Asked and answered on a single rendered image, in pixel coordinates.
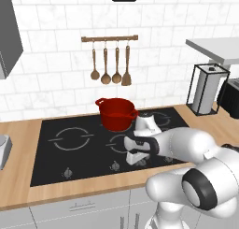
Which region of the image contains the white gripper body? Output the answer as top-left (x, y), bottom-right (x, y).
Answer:
top-left (125, 150), bottom-right (150, 166)

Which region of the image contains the black stove hob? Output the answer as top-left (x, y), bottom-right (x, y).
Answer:
top-left (30, 106), bottom-right (191, 188)

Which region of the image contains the grey cupboard door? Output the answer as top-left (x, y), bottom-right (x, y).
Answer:
top-left (128, 185), bottom-right (161, 229)
top-left (92, 208), bottom-right (134, 229)

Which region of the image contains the red cooking pot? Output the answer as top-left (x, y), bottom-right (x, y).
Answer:
top-left (94, 97), bottom-right (140, 133)

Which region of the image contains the grey drawer front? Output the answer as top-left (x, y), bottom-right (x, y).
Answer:
top-left (29, 189), bottom-right (132, 229)
top-left (0, 206), bottom-right (34, 229)

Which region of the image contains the wooden spatula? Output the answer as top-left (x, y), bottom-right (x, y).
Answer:
top-left (120, 45), bottom-right (133, 87)

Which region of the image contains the wooden round ladle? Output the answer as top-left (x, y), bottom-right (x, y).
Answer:
top-left (111, 47), bottom-right (123, 85)
top-left (100, 47), bottom-right (112, 86)

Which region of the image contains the small wooden spoon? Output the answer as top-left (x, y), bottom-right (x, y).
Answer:
top-left (90, 48), bottom-right (101, 81)

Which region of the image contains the white paper towel roll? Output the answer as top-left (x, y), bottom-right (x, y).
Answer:
top-left (190, 71), bottom-right (222, 115)

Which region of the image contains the black countertop appliance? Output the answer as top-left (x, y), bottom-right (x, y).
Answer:
top-left (217, 78), bottom-right (239, 121)

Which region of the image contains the grey countertop appliance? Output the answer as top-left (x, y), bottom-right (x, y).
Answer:
top-left (0, 134), bottom-right (14, 171)

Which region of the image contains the grey drawer handle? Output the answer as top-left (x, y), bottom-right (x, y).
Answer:
top-left (68, 201), bottom-right (96, 212)

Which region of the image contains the black wire towel holder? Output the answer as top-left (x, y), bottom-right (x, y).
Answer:
top-left (185, 63), bottom-right (232, 117)

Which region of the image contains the wooden utensil rail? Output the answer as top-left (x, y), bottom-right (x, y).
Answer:
top-left (80, 35), bottom-right (139, 43)

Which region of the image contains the grey wall shelf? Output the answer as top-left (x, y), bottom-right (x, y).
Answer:
top-left (185, 36), bottom-right (239, 66)

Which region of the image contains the grey wall cupboard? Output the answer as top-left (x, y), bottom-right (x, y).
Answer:
top-left (0, 0), bottom-right (24, 80)

